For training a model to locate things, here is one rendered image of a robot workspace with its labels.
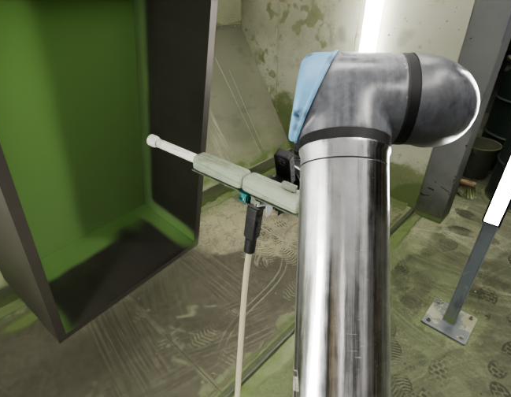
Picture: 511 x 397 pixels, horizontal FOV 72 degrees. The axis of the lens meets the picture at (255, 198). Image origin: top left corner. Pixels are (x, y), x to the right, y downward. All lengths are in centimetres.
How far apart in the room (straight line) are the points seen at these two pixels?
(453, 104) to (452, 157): 201
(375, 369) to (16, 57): 108
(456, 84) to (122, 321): 168
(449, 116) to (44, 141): 112
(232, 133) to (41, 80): 175
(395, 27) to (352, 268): 217
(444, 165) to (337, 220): 215
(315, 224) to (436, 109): 20
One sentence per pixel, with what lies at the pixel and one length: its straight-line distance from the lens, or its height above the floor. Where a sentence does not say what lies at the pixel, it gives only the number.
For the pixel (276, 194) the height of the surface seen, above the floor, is 102.
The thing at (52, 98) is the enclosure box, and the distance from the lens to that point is 125.
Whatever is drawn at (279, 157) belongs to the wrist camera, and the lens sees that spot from 89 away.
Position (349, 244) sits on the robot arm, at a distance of 40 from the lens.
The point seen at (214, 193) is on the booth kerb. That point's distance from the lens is 255.
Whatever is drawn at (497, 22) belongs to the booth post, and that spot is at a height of 123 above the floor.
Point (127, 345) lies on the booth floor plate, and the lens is 178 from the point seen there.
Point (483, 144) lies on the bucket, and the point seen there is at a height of 23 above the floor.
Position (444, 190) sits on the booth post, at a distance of 259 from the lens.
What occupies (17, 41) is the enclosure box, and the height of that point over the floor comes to 128.
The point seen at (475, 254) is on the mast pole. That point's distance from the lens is 176.
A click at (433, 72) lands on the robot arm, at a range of 48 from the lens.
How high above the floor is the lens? 142
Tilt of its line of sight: 32 degrees down
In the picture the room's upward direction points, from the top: straight up
